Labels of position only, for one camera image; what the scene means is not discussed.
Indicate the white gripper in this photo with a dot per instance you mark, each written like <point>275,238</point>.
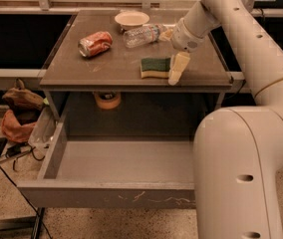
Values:
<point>183,38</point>

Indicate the green and yellow sponge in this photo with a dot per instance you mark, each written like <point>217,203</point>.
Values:
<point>155,67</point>

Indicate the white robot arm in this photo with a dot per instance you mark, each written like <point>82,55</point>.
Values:
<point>238,150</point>

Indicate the open grey top drawer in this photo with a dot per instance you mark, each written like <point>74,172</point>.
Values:
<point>138,155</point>

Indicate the clear plastic water bottle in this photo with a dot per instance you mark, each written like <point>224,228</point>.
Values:
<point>143,35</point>

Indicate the white ceramic bowl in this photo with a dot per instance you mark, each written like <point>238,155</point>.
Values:
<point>131,19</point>

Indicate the grey cabinet with tabletop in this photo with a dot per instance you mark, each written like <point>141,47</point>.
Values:
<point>115,60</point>

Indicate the crushed red soda can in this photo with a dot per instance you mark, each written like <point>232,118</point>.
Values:
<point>95,44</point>

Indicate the roll of tan tape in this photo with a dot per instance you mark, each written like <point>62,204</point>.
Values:
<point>107,101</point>

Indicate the clear plastic bag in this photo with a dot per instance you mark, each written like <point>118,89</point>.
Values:
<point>43,130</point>

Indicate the brown cloth bag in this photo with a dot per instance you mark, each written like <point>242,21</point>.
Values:
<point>20,98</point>

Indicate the orange cloth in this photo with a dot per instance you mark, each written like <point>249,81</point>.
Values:
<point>13,130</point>

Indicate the black power adapter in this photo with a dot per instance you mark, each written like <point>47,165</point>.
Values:
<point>13,150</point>

